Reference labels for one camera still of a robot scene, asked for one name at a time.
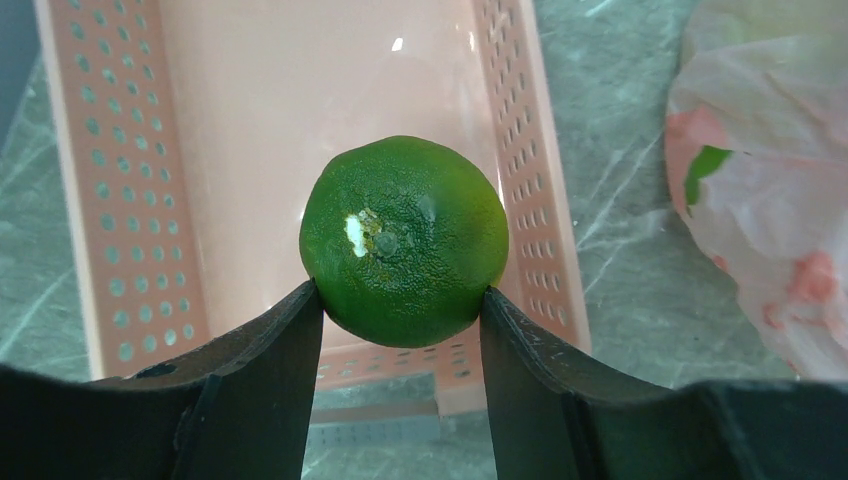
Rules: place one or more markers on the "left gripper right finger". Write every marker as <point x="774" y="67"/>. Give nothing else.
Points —
<point x="557" y="413"/>

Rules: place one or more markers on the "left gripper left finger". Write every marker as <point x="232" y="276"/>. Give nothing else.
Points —
<point x="237" y="407"/>

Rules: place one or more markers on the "dark green fake lime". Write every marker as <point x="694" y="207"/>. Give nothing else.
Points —
<point x="402" y="238"/>

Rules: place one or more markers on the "pink plastic bag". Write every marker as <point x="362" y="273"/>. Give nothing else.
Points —
<point x="756" y="158"/>

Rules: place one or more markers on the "pink plastic basket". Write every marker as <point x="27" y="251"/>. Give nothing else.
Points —
<point x="191" y="133"/>

